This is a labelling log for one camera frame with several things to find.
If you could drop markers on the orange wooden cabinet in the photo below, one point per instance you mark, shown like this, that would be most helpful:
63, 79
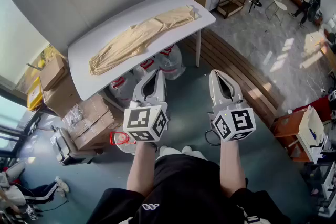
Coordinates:
287, 123

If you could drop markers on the small cardboard box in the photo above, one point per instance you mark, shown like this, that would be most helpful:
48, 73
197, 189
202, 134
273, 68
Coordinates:
52, 73

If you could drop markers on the clear plastic packet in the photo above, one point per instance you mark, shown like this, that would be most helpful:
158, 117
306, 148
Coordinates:
73, 114

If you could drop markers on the white table leg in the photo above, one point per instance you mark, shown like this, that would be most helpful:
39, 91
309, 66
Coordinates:
198, 47

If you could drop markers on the red cloth bag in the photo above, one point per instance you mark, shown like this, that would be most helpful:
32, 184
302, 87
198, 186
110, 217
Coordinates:
321, 107

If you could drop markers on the large cardboard box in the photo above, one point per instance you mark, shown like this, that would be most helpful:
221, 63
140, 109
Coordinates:
97, 131
92, 110

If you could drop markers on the silver suitcase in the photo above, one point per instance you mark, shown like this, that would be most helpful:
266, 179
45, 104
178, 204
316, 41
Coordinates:
65, 147

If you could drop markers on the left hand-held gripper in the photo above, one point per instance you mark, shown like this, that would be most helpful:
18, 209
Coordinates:
143, 120

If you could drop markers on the wooden slat platform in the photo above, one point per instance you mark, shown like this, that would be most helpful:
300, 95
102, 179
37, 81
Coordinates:
236, 65

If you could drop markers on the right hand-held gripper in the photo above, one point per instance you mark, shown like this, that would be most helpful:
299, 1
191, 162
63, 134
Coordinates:
236, 123

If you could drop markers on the person's white shoe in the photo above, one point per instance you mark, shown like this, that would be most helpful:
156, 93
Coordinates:
168, 150

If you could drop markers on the white box device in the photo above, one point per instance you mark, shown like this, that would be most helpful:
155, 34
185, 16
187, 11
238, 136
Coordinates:
312, 128

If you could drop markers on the round white side table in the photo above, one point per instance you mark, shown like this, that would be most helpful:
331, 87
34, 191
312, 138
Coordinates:
279, 5

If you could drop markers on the person's right forearm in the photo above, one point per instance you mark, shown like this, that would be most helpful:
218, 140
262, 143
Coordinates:
232, 168

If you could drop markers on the person's left forearm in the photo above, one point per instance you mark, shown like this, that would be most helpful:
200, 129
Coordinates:
140, 170

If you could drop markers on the beige cloth garment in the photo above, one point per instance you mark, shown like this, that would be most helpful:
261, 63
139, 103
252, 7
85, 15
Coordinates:
131, 39

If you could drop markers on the yellow plastic bin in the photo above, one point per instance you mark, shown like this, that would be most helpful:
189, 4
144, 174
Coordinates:
34, 94

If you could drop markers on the person's black shirt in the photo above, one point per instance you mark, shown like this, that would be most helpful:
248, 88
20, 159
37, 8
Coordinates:
189, 191

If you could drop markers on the black floor fan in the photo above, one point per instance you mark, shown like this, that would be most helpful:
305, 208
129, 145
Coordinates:
313, 8

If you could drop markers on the plastic-wrapped cardboard box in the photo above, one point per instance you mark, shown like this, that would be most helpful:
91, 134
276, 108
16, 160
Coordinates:
60, 98

